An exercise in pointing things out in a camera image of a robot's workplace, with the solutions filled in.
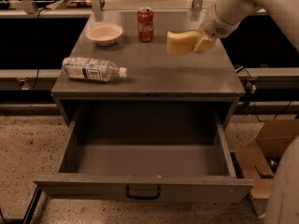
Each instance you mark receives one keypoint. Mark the white paper bowl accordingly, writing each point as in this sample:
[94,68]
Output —
[104,33]

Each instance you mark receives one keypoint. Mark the brown cardboard box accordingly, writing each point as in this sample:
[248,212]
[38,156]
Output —
[258,159]

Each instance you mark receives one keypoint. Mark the open grey top drawer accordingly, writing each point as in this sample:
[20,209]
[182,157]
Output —
[180,148]

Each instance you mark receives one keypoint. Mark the grey metal cabinet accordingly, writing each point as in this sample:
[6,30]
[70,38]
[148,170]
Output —
[152,73]

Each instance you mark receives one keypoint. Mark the red Coca-Cola can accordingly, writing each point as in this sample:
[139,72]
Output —
[145,24]

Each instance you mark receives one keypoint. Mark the yellow sponge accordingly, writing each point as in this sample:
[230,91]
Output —
[181,43]

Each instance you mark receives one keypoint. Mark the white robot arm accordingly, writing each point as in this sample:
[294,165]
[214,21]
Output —
[283,204]

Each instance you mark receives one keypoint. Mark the clear plastic water bottle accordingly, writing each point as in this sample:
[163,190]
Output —
[92,69]

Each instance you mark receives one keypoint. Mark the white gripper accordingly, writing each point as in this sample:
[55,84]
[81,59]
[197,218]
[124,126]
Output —
[214,25]

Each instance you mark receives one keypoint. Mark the black drawer handle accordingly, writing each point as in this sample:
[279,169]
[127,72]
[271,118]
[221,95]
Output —
[142,193]

